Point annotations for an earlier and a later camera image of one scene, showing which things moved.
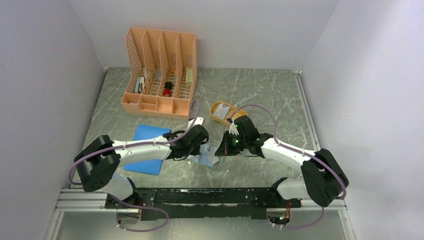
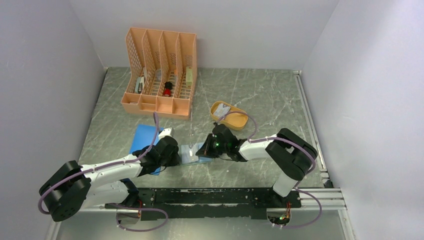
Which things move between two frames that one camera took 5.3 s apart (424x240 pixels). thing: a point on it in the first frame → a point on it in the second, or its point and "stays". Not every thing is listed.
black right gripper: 225,149 → 206,150
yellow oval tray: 233,110 stays
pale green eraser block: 189,77 stays
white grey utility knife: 139,85 stays
